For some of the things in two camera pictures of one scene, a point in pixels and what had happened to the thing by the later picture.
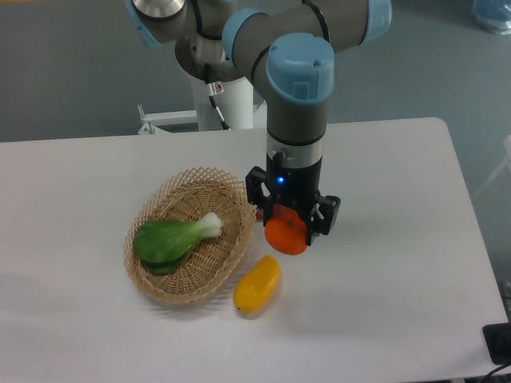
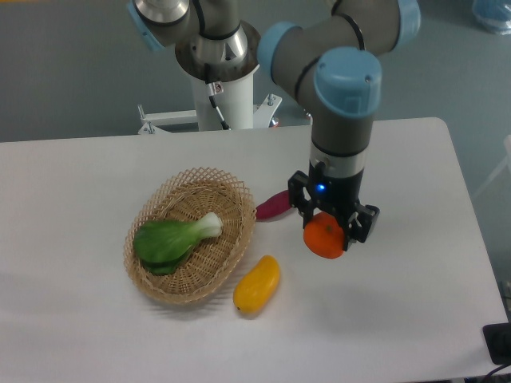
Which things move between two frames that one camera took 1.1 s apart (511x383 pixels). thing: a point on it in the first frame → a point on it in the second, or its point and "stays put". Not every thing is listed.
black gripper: [295, 185] → [337, 195]
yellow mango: [255, 290] stays put
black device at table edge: [497, 338] stays put
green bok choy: [163, 246] stays put
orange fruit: [286, 231] → [325, 236]
